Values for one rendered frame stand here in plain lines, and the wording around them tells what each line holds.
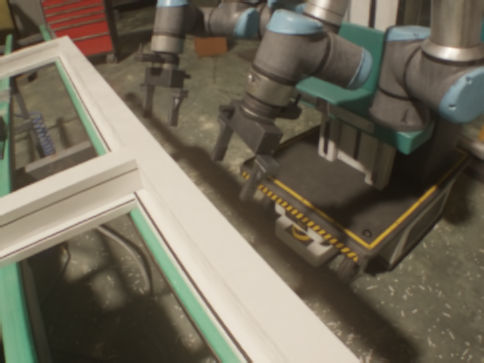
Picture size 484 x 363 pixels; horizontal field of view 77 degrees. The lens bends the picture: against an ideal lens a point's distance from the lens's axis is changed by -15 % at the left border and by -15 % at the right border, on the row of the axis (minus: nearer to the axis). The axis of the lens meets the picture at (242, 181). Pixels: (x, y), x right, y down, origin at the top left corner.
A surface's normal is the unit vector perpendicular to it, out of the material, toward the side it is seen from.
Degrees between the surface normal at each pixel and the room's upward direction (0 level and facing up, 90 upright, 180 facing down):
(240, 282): 0
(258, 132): 66
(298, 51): 88
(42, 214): 90
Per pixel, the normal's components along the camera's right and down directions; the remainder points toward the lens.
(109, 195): 0.54, 0.50
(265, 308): -0.06, -0.78
